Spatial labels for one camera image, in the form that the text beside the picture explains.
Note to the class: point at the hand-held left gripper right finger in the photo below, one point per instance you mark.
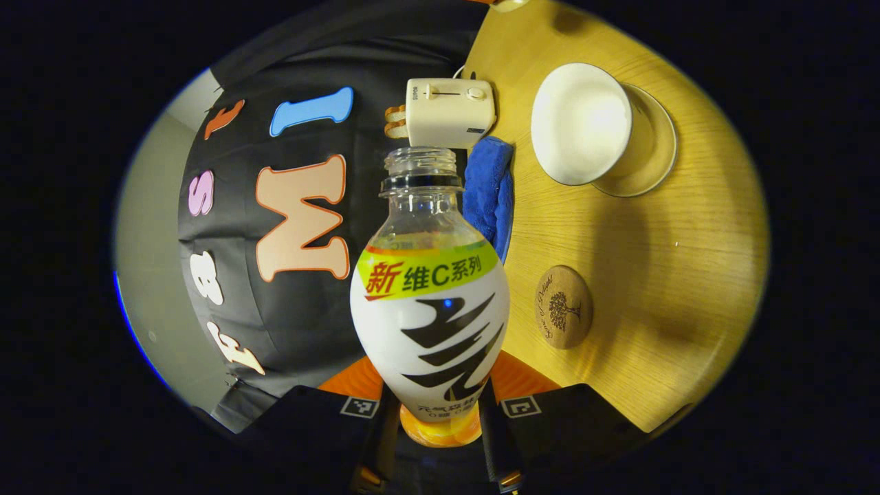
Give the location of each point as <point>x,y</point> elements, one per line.
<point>570,426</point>

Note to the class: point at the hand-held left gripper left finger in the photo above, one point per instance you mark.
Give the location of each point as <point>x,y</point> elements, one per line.
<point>309,426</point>

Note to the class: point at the round cork coaster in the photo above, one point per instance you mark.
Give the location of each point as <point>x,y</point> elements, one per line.
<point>564,307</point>

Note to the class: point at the white label water bottle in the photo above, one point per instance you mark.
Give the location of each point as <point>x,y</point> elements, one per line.
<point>426,330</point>

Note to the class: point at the cream teacup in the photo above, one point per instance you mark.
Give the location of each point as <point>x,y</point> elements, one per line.
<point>577,124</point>

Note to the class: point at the black backdrop cloth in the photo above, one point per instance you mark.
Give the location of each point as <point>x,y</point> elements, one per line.
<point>234,275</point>

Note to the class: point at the blue towel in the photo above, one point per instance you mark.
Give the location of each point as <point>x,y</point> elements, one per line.
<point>487,192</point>

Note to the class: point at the cream saucer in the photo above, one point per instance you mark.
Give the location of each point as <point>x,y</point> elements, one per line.
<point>653,151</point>

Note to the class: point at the toast bread slice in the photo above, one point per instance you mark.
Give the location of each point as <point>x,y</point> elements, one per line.
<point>395,130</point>
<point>395,113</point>

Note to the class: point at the white toaster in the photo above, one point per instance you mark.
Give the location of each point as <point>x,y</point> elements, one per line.
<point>447,110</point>

